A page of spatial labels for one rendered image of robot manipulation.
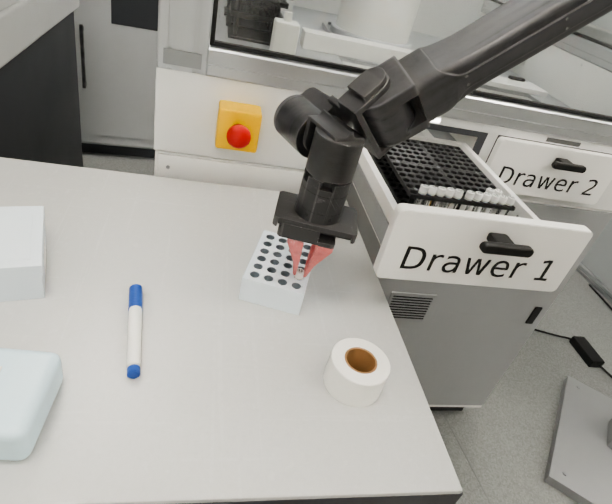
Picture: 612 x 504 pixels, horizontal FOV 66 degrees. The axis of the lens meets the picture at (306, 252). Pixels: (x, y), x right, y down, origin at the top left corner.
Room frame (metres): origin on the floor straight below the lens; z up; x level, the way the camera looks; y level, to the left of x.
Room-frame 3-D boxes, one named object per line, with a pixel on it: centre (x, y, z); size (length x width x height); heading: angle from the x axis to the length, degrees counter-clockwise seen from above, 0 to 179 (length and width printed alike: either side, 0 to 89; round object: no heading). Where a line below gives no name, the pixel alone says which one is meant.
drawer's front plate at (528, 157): (0.97, -0.45, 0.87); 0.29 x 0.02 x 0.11; 107
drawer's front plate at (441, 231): (0.57, -0.24, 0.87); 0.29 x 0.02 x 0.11; 107
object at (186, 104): (1.36, -0.04, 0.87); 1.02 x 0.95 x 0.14; 107
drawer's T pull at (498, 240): (0.55, -0.24, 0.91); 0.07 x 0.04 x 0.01; 107
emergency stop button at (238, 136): (0.74, 0.16, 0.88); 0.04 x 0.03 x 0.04; 107
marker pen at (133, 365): (0.38, 0.17, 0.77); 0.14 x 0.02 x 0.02; 24
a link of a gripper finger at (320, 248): (0.51, 0.01, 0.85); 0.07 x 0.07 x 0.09; 5
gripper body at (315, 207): (0.51, 0.00, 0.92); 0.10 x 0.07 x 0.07; 95
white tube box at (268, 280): (0.54, 0.03, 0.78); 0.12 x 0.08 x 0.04; 179
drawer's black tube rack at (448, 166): (0.77, -0.18, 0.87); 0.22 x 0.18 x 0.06; 17
